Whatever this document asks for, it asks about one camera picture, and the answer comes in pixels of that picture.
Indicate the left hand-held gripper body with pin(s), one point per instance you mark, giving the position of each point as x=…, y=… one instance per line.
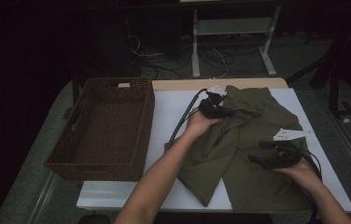
x=211, y=109

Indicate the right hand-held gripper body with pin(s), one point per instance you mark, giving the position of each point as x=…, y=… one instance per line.
x=285, y=157

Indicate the olive green shirt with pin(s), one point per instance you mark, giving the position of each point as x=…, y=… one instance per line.
x=251, y=124

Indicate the brown woven basket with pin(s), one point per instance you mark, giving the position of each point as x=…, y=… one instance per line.
x=108, y=130

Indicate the person's left hand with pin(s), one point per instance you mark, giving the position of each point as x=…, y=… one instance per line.
x=198, y=124

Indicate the person's right hand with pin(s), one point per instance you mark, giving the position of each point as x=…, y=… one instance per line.
x=304, y=175

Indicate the white metal stand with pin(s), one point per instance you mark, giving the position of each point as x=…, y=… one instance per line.
x=195, y=46

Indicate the small white round object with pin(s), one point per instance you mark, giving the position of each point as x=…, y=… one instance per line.
x=346, y=120

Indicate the black metal stand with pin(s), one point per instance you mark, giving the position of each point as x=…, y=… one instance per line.
x=334, y=93

